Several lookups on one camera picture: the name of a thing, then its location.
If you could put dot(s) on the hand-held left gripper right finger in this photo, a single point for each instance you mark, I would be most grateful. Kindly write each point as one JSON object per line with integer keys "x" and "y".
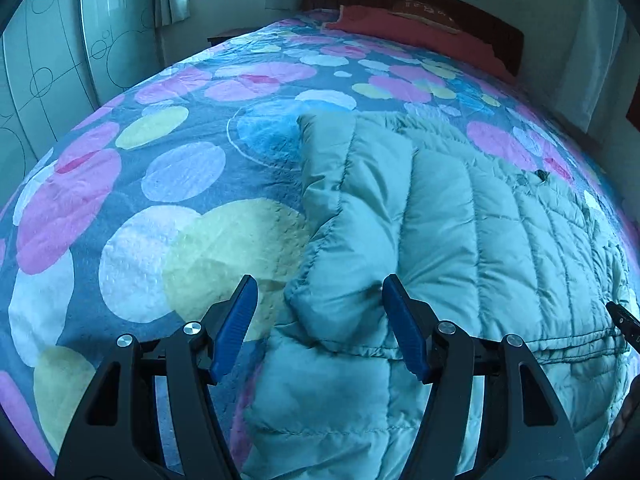
{"x": 404, "y": 327}

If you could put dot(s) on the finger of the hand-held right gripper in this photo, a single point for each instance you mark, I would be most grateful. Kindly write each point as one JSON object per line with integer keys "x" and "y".
{"x": 625, "y": 321}

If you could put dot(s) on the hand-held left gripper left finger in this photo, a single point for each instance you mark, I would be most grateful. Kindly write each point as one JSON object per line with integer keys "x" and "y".
{"x": 235, "y": 325}

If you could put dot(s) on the teal puffer jacket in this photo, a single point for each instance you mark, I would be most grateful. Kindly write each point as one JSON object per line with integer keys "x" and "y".
{"x": 450, "y": 220}

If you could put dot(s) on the polka dot bedspread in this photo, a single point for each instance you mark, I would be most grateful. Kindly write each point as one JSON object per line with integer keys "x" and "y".
{"x": 165, "y": 170}

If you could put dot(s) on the long white curtain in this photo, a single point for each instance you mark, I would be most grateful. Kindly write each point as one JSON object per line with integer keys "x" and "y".
{"x": 597, "y": 55}

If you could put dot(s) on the wooden nightstand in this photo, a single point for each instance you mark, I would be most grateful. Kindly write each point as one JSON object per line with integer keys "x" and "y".
{"x": 230, "y": 36}

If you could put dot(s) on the red pillow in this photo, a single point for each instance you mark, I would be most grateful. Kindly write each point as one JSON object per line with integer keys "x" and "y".
{"x": 400, "y": 27}

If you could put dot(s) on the brown printed cushion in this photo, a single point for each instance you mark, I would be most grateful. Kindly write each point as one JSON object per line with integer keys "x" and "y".
{"x": 425, "y": 12}

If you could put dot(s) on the wardrobe with circle pattern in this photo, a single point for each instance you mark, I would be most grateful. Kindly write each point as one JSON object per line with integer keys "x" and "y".
{"x": 65, "y": 45}

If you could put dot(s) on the dark wooden headboard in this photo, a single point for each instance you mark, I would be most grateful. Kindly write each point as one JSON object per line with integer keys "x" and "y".
{"x": 450, "y": 2}

